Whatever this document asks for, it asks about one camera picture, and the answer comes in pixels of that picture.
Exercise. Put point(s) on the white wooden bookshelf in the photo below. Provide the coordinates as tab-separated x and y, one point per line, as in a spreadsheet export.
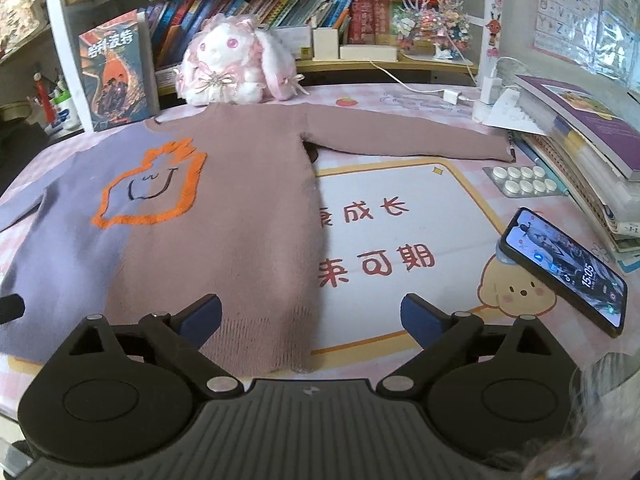
367	36

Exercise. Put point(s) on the stack of books at right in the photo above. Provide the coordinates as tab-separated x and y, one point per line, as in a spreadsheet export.
595	152

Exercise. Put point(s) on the pink and purple sweater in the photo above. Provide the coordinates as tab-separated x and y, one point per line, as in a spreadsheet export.
223	202

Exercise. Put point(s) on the row of colourful shelf books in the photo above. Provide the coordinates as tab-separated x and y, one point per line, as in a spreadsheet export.
294	22

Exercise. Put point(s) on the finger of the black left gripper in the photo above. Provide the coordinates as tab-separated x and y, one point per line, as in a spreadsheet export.
12	307

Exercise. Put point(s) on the white charger with cable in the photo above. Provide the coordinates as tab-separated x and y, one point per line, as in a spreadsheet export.
481	104

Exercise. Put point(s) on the white pink plush bunny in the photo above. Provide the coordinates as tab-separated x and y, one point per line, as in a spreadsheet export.
232	60

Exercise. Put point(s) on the white pill blister pack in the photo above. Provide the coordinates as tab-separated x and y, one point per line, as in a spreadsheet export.
525	181

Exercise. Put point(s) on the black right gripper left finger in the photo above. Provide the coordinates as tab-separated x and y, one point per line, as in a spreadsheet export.
176	341

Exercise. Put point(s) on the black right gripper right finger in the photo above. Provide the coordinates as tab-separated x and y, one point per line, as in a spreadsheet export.
445	340

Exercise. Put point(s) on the white cardboard box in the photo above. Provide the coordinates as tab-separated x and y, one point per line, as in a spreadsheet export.
325	44

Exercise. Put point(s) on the Harry Potter book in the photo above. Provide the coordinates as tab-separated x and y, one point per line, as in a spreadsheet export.
116	63

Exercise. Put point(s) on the black smartphone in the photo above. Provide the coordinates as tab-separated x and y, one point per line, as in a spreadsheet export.
568	268

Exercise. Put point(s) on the colourful flower decoration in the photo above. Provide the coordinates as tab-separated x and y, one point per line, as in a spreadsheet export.
439	27

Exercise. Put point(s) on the white green lidded jar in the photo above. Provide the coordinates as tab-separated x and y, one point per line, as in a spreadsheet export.
66	116

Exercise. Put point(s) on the pink checkered desk mat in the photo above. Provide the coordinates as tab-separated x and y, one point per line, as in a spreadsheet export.
393	225

